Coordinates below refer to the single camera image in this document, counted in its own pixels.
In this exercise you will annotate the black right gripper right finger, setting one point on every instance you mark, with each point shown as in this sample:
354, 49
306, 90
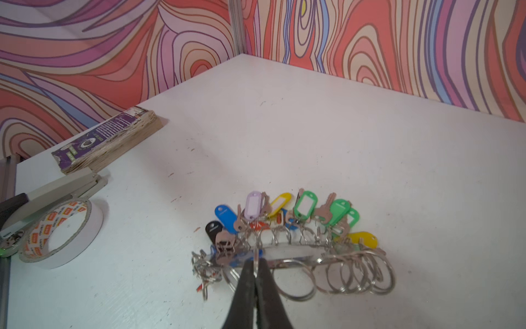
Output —
271, 313

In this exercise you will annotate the grey stapler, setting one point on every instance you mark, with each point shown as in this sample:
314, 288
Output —
18, 212

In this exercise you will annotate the white tape roll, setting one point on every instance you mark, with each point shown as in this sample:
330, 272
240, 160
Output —
62, 234

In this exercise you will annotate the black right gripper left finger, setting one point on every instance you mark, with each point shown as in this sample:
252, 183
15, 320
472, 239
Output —
241, 312

